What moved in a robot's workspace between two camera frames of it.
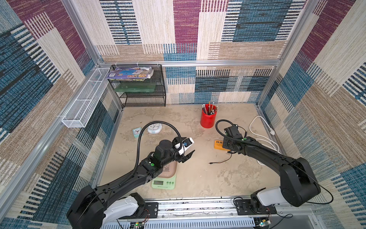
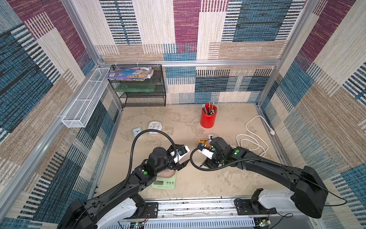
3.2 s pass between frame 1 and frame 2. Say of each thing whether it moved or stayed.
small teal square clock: stayed
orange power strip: moved
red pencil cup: stayed
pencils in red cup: stayed
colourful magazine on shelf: stayed
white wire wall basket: stayed
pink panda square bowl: stayed
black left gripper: moved
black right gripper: moved
